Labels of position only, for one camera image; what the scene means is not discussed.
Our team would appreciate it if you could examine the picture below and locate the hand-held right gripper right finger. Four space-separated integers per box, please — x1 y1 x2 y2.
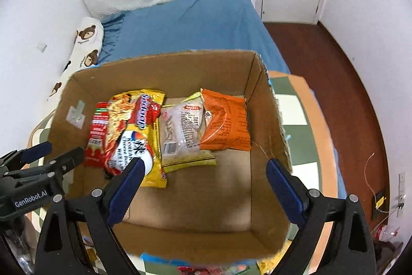
265 158 378 275

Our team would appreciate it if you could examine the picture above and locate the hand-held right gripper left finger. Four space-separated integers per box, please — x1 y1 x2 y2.
34 158 147 275

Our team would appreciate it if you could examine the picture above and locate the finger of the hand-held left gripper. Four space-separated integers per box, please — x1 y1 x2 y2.
6 147 86 181
0 141 53 171

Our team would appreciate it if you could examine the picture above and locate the red noodle packet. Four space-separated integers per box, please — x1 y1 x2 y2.
84 101 136 176

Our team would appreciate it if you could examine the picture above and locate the cardboard box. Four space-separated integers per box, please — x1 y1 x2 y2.
47 49 294 263

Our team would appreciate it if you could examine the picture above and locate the yellow noodle packet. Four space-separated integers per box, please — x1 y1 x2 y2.
111 88 168 188

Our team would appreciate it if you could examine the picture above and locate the clear plastic bag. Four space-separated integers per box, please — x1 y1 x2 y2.
0 227 37 275

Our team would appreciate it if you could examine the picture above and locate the small yellow snack packet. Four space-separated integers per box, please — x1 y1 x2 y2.
257 257 284 275

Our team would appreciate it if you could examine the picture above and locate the clear pale snack packet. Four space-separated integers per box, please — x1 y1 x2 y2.
159 91 217 174

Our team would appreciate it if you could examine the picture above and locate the orange snack packet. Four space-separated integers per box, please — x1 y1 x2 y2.
200 88 252 152

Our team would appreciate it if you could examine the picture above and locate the black power plug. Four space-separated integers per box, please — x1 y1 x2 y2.
371 189 387 221

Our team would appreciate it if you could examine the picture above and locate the clear plastic bottle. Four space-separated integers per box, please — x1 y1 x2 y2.
370 223 403 243

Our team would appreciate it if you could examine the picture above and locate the small red snack packet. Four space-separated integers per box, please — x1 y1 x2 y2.
177 265 223 275

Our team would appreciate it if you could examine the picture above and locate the bear print pillow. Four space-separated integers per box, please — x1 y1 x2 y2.
48 16 105 102

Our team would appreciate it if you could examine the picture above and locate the blue bed blanket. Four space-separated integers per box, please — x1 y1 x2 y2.
96 0 291 75

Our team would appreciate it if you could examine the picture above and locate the thin loose wire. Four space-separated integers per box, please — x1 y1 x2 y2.
364 152 387 198

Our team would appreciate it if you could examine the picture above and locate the white wall outlet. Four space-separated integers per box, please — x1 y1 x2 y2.
397 172 407 218

